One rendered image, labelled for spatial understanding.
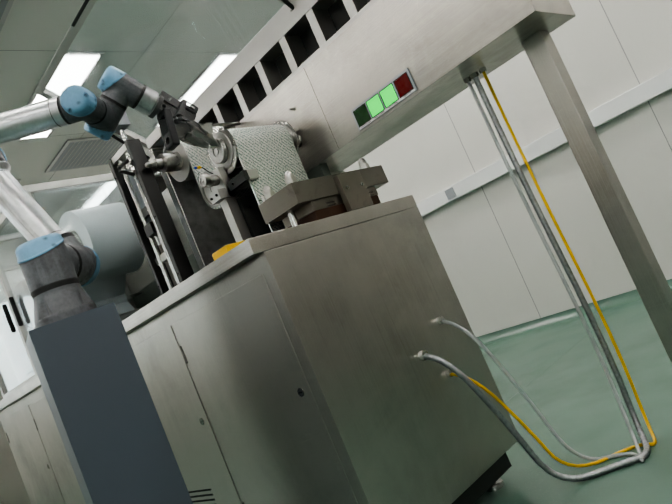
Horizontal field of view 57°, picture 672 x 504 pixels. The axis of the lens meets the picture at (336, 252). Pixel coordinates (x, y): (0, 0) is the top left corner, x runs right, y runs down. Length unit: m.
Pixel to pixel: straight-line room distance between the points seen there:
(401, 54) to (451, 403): 0.99
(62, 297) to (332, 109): 1.00
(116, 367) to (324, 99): 1.05
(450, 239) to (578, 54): 1.53
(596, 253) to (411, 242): 2.49
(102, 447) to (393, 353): 0.74
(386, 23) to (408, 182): 2.97
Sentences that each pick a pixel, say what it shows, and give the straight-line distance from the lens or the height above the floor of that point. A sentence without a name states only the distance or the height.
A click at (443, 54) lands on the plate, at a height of 1.19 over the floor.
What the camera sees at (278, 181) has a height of 1.10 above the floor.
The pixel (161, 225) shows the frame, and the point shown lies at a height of 1.13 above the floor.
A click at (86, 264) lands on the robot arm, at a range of 1.79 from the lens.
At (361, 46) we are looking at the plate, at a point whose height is 1.36.
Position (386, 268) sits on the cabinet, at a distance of 1.72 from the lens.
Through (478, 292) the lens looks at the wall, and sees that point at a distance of 4.65.
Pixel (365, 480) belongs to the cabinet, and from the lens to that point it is 1.52.
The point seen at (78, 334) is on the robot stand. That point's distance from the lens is 1.60.
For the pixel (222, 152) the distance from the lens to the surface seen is 1.92.
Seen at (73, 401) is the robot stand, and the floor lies 0.71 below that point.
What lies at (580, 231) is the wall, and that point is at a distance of 4.21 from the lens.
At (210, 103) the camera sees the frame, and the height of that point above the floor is 1.59.
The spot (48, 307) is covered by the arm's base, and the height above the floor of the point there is 0.94.
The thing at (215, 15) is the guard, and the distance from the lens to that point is 2.32.
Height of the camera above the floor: 0.67
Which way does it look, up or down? 5 degrees up
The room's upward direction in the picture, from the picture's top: 23 degrees counter-clockwise
